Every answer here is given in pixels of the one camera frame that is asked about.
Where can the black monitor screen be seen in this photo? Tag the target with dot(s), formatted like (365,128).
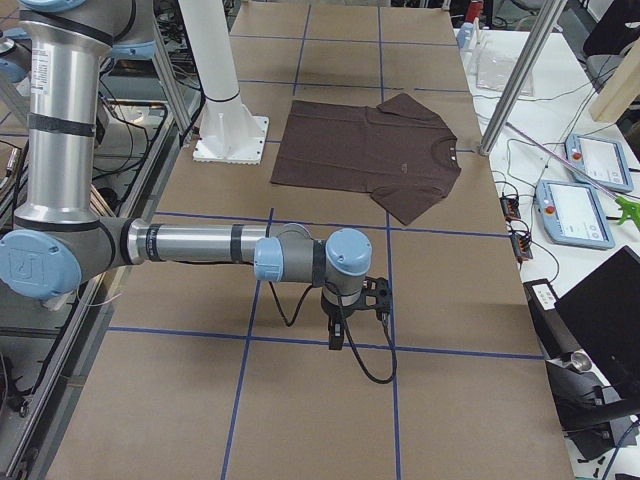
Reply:
(602,314)

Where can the brown t-shirt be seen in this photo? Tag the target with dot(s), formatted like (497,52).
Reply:
(400,153)

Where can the teach pendant tablet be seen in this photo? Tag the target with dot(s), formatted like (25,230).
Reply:
(572,215)
(601,159)

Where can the near teach pendant tablet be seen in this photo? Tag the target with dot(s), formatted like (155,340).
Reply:
(572,215)

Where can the white camera pillar base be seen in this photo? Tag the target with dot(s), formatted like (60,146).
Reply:
(228,132)

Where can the clear plastic bag sheet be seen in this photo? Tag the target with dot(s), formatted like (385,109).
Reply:
(493,70)

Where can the aluminium frame post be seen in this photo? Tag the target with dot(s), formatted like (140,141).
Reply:
(535,42)

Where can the metal reacher grabber tool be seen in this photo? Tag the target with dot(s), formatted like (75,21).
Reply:
(629,209)

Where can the black power strip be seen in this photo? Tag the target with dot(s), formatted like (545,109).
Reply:
(519,232)

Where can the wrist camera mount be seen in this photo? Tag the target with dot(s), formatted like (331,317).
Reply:
(376,295)

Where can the far teach pendant tablet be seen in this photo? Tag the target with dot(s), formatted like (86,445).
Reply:
(601,159)

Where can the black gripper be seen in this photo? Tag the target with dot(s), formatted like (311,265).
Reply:
(334,310)

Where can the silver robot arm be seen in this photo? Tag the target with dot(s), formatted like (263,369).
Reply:
(57,242)

